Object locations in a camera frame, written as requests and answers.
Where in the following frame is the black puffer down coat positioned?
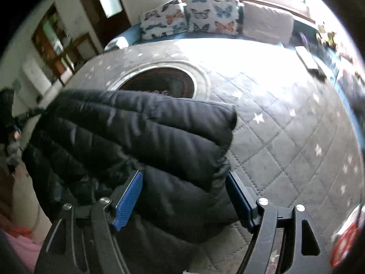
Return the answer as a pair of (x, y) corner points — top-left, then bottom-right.
(22, 90), (237, 273)

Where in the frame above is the white small refrigerator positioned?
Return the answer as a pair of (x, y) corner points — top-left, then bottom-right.
(22, 58), (52, 96)

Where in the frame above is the grey star quilted mattress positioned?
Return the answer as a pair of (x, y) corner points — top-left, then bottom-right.
(39, 38), (363, 274)

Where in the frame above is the red plastic bag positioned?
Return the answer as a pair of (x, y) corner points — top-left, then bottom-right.
(330, 204), (364, 273)

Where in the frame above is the wooden display cabinet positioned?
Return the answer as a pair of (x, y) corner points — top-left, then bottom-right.
(31, 3), (71, 78)

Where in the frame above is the dark wooden side table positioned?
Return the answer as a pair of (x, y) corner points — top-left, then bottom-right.
(53, 32), (99, 74)

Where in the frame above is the white remote box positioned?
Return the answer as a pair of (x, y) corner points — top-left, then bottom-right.
(295, 46), (319, 71)

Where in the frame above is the blue sofa bench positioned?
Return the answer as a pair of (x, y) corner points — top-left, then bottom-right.
(104, 19), (364, 127)

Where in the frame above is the dark wooden door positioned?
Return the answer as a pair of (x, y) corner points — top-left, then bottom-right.
(81, 0), (131, 47)

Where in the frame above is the plain white pillow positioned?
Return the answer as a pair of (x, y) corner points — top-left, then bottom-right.
(242, 2), (294, 45)

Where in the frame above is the plush toy bear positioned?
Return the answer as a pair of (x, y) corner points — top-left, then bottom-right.
(316, 24), (337, 51)

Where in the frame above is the left butterfly pillow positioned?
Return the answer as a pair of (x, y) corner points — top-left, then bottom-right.
(140, 0), (188, 41)

